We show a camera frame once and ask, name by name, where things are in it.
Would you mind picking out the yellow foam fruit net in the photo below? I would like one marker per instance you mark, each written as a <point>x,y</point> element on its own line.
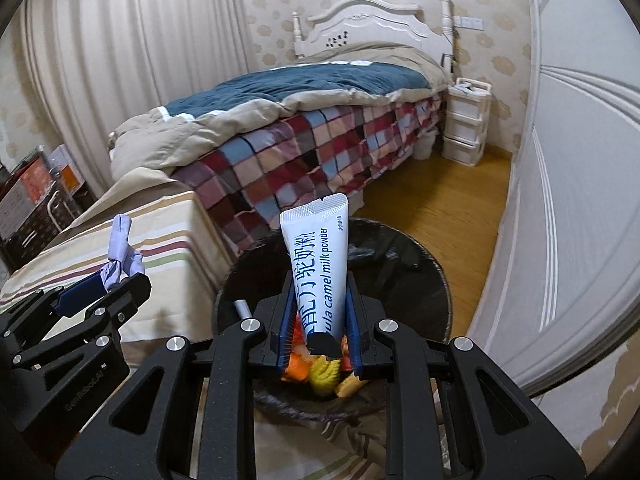
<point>325,377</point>

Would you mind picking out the blue and beige duvet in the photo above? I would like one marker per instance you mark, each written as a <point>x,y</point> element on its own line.
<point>300,85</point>

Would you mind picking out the trash bin with black bag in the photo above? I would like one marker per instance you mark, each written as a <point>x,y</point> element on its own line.
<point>400,280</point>

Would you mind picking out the pale lavender cloth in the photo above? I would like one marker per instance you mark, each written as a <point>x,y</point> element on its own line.
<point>120,260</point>

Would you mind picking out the grey cylinder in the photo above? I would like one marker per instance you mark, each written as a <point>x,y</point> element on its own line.
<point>243,308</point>

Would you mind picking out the orange plastic bag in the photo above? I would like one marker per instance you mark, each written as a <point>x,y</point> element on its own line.
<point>300,325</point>

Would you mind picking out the white wardrobe door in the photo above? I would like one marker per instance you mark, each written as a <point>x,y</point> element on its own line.
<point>575,160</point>

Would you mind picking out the wall socket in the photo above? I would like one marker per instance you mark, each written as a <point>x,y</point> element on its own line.
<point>469,23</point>

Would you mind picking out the white tube with black cap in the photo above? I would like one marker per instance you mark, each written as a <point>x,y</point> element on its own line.
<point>315,270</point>

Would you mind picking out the white and orange cardboard box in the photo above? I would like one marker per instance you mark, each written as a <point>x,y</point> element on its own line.
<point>65,165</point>
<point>25,195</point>

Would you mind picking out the black trolley cart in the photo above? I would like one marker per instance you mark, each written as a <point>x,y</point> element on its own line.
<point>45,230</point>

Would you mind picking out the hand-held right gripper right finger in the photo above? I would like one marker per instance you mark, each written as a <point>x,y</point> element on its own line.
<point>354,337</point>

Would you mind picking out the cream curtain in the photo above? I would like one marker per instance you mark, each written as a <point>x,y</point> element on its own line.
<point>125,60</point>

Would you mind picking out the white plastic drawer unit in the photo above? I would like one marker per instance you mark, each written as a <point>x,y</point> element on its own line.
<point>467,125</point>

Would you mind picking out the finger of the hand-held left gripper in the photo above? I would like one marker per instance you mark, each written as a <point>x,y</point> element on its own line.
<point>131,292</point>
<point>80,292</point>

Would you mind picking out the plaid bed sheet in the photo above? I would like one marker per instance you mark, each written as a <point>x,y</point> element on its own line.
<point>310,160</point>

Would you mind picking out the white bed headboard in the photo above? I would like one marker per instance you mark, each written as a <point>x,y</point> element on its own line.
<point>370,22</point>

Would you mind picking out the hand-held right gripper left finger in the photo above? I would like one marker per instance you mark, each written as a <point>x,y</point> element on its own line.
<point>285,332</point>

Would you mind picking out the small white bin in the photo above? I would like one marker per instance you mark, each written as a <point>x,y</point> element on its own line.
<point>426,146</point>

